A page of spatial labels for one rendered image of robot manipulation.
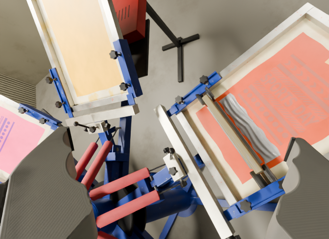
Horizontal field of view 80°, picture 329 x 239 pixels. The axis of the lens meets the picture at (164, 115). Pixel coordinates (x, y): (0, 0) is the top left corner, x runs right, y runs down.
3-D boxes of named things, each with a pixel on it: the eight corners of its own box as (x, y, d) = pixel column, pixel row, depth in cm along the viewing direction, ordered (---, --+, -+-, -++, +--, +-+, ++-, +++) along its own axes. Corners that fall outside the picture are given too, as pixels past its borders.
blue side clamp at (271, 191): (296, 169, 79) (297, 168, 73) (306, 180, 76) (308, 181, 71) (232, 204, 87) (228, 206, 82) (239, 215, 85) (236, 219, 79)
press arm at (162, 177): (182, 158, 100) (178, 157, 96) (188, 169, 97) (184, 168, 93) (157, 176, 105) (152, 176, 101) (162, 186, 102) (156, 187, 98)
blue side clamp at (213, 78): (219, 76, 106) (215, 70, 100) (224, 82, 104) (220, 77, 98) (176, 110, 115) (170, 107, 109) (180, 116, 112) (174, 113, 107)
